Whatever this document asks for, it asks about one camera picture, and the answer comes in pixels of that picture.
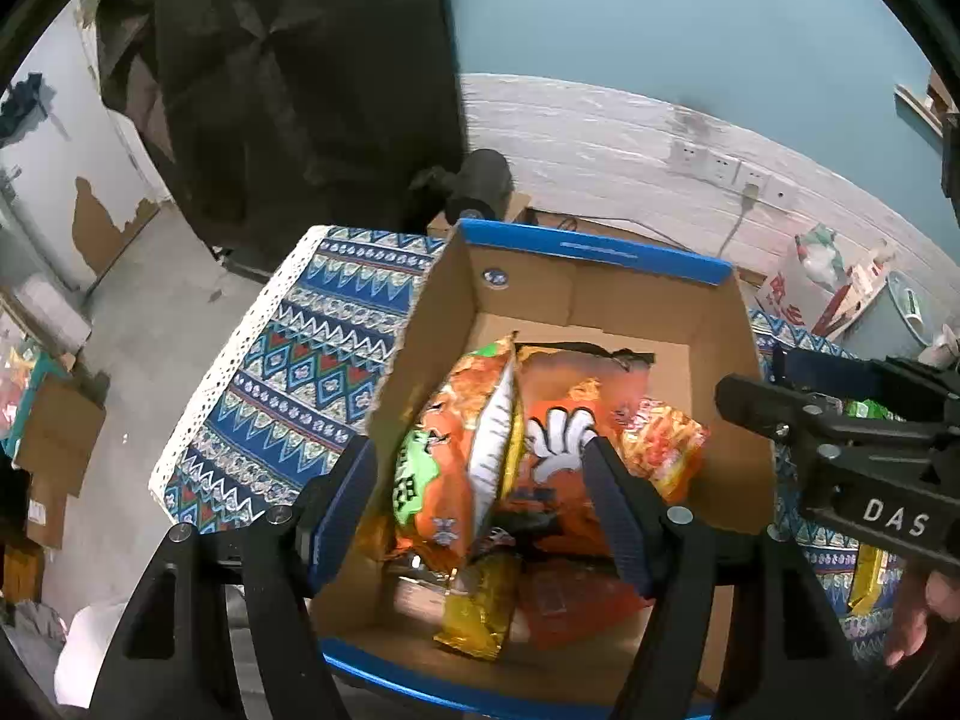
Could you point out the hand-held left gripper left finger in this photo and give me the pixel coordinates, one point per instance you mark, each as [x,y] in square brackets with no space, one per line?
[337,525]

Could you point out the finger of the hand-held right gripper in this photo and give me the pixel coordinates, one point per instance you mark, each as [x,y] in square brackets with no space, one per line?
[765,405]
[840,375]

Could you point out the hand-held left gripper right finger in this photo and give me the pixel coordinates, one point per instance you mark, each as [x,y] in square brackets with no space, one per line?
[619,521]

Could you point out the orange red snack packet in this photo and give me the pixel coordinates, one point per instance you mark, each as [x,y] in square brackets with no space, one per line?
[570,600]

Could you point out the red noodle print snack packet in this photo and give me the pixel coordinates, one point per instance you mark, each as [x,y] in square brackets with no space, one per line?
[667,442]

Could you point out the orange packet with glove print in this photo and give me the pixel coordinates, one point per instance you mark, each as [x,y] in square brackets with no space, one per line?
[555,397]

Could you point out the orange and green snack packet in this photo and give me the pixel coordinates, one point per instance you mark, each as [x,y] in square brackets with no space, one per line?
[442,420]

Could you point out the gold crinkled snack packet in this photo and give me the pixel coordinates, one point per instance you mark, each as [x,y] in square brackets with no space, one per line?
[480,607]

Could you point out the cardboard box with blue rim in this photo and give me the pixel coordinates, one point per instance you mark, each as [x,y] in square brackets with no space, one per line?
[525,292]

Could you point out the person's right hand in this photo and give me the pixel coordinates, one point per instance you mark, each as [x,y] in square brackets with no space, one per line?
[922,615]

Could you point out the white cartons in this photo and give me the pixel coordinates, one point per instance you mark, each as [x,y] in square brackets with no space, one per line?
[866,285]

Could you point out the red-white carton with bag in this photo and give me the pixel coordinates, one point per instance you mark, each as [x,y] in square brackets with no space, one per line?
[795,292]

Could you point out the light blue bin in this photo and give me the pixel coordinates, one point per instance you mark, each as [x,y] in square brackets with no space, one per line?
[911,307]

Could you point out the white kettle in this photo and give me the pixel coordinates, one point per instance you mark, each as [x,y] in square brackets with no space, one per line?
[945,345]

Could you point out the blue patterned tablecloth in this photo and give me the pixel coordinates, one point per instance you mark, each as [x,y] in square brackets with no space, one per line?
[300,367]

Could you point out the cardboard boxes on floor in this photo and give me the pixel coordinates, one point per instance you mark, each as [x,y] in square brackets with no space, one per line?
[52,450]

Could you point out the black round device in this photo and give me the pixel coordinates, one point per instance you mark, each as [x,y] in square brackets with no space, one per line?
[480,184]

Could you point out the dark curtain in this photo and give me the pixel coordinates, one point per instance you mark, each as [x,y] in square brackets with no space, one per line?
[300,90]

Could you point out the white wall socket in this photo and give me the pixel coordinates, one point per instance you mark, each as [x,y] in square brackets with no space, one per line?
[754,178]
[690,156]
[784,193]
[724,167]

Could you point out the wall shelf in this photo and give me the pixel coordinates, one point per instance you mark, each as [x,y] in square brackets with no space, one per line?
[919,101]

